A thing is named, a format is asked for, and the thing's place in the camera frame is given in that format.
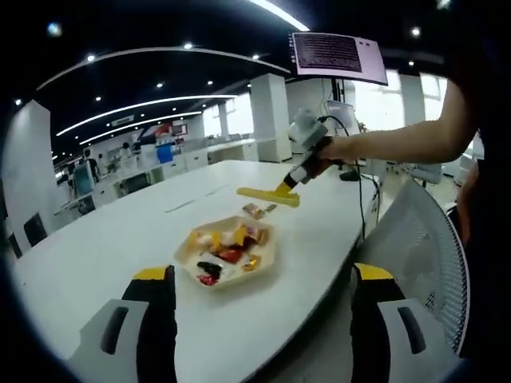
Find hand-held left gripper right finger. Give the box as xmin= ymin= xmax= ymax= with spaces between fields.
xmin=350 ymin=262 xmax=464 ymax=383

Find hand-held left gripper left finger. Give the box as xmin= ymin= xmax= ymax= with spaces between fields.
xmin=67 ymin=263 xmax=179 ymax=383

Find yellow stick packets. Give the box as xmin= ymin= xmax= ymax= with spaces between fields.
xmin=236 ymin=179 xmax=301 ymax=209

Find red yellow food packet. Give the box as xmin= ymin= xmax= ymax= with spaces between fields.
xmin=243 ymin=202 xmax=267 ymax=219

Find yellow orange food packet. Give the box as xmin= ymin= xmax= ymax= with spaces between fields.
xmin=227 ymin=223 xmax=251 ymax=247

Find cream hexagonal container tray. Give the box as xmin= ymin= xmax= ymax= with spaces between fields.
xmin=173 ymin=215 xmax=277 ymax=292

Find dark red food packet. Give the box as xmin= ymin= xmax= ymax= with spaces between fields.
xmin=211 ymin=245 xmax=247 ymax=264

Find person's right hand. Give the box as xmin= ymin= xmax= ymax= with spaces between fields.
xmin=306 ymin=135 xmax=347 ymax=177

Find monitor stand pole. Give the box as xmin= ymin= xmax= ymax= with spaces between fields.
xmin=331 ymin=77 xmax=347 ymax=103

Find large hanging monitor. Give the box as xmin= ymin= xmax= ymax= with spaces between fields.
xmin=289 ymin=30 xmax=390 ymax=87

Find white mesh chair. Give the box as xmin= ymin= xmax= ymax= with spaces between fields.
xmin=279 ymin=177 xmax=470 ymax=383

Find long white counter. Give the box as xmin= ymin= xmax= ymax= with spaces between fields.
xmin=53 ymin=139 xmax=260 ymax=216

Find black square box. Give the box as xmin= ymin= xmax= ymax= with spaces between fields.
xmin=22 ymin=213 xmax=50 ymax=248

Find white device with blue screen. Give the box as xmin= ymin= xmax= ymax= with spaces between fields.
xmin=73 ymin=165 xmax=97 ymax=200

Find person's dark shirt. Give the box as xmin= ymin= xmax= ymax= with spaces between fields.
xmin=441 ymin=35 xmax=511 ymax=360

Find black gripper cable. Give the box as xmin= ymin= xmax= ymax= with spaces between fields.
xmin=317 ymin=114 xmax=380 ymax=243

